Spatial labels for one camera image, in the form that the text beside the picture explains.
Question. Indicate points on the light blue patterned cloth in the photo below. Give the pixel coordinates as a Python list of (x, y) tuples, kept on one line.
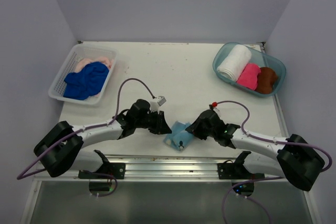
[(179, 139)]

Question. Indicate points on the pink cloth in basket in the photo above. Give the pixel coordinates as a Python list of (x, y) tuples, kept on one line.
[(104, 60)]

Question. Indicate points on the pink rolled towel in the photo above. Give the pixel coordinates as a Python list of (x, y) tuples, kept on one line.
[(249, 76)]

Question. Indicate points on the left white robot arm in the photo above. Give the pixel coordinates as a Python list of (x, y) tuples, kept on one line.
[(62, 149)]

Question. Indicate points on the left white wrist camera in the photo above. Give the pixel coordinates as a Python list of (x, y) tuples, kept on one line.
[(156, 103)]

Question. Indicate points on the brown rolled towel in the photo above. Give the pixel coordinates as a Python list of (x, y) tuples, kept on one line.
[(265, 80)]

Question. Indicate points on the teal transparent plastic bin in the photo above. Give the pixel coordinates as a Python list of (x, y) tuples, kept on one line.
[(259, 58)]

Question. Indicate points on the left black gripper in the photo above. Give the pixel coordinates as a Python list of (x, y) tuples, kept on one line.
[(161, 126)]

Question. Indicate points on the white towel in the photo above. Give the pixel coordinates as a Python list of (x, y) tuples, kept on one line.
[(235, 62)]

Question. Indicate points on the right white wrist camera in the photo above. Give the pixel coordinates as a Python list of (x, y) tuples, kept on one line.
[(213, 106)]

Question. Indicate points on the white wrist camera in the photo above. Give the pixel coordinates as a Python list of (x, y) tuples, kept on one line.
[(213, 106), (156, 103)]

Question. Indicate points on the aluminium mounting rail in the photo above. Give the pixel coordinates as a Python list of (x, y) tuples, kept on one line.
[(121, 167)]

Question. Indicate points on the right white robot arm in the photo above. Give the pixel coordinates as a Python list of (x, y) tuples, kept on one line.
[(290, 158)]

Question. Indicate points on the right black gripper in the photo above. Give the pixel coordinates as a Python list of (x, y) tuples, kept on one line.
[(195, 129)]

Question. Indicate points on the dark blue cloth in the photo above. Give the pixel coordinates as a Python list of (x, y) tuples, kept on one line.
[(86, 83)]

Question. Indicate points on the white plastic laundry basket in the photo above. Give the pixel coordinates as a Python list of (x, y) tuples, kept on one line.
[(76, 54)]

